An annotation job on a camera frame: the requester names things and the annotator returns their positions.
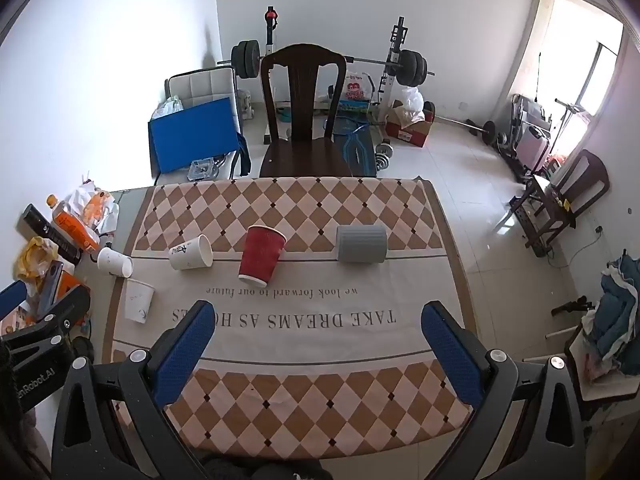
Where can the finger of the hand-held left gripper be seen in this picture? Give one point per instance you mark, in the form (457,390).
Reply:
(70,305)
(11,297)

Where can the white printed paper cup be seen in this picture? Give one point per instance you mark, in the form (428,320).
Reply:
(191,252)

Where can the white padded chair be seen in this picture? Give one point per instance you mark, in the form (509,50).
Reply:
(202,85)

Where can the blue board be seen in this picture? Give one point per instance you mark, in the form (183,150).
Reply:
(195,135)

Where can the white bag red print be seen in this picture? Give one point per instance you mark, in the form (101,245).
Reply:
(356,87)

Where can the pink suitcase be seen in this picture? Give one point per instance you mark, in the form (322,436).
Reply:
(532,150)

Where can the long black box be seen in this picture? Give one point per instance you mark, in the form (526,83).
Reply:
(47,232)

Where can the clear plastic container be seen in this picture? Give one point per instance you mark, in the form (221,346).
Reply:
(202,170)

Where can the pile of clothes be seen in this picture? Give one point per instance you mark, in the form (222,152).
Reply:
(617,310)

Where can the orange drink bottle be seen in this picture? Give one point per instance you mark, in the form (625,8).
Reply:
(72,225)

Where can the dark wooden chair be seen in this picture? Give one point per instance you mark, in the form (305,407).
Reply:
(585,180)
(300,155)

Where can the white paper cup leaf print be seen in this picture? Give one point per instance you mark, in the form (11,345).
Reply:
(138,301)

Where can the red white cardboard box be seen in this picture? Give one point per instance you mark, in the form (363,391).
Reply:
(407,132)

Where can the black barbell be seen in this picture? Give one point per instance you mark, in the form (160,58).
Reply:
(412,66)

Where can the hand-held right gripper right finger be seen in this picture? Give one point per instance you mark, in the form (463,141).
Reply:
(450,355)

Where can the barbell with small plates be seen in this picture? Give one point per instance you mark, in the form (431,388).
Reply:
(480,128)

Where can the red paper cup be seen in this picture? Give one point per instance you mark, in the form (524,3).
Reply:
(261,256)

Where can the white orange plastic bag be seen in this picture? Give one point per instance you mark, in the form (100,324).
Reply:
(95,207)

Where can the dark blue cloth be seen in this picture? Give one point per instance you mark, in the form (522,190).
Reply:
(244,156)

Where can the yellow plastic bag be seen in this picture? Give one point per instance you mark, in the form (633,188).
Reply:
(32,260)

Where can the orange package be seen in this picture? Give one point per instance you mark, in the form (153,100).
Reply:
(75,280)

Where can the checkered printed tablecloth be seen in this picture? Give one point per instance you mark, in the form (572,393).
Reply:
(300,320)

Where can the crumpled clear plastic bag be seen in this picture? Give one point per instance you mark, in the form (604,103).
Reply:
(167,107)

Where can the grey ribbed cup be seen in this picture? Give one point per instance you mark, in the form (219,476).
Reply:
(361,244)

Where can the small dumbbell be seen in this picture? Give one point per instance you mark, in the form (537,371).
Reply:
(384,156)

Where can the white seat stool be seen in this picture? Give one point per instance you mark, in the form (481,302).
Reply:
(600,390)

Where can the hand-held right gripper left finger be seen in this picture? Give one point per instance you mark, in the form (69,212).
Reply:
(184,352)

